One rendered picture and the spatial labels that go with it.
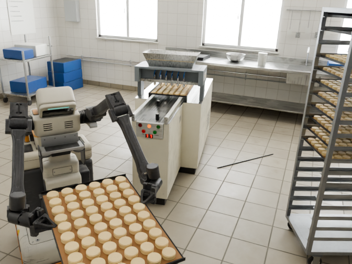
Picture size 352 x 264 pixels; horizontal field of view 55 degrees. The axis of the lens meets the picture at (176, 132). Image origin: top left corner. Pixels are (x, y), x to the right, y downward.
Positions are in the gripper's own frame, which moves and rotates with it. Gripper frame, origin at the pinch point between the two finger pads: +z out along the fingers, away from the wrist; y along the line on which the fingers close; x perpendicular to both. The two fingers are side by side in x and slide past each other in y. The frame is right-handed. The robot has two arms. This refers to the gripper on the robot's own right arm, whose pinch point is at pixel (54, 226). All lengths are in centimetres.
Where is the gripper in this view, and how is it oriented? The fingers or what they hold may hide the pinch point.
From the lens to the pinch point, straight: 146.6
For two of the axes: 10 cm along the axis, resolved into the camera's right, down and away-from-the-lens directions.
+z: 9.6, 1.6, -2.4
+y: 0.5, -9.1, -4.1
